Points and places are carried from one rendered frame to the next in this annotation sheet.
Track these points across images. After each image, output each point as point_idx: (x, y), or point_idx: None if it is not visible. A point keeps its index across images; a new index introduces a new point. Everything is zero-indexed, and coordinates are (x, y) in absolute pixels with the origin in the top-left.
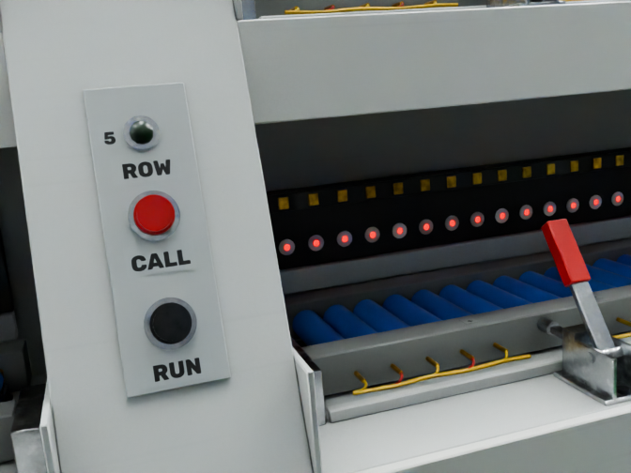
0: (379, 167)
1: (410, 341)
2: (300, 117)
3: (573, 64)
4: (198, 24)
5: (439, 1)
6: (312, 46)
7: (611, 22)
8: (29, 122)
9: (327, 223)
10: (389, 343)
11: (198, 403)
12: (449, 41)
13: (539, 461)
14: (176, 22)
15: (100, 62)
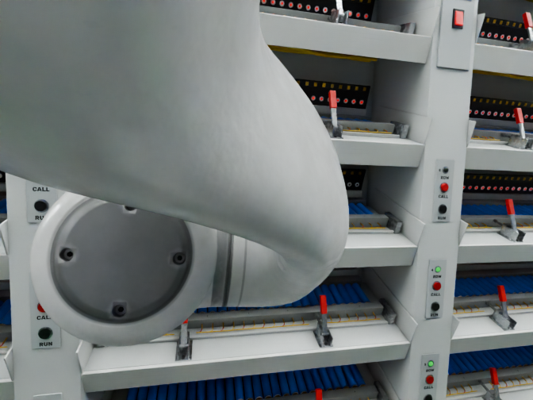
0: None
1: (465, 218)
2: (469, 168)
3: (529, 164)
4: (459, 147)
5: (492, 136)
6: (477, 154)
7: None
8: (426, 164)
9: None
10: (461, 218)
11: (442, 225)
12: (505, 156)
13: (497, 250)
14: (455, 146)
15: (440, 153)
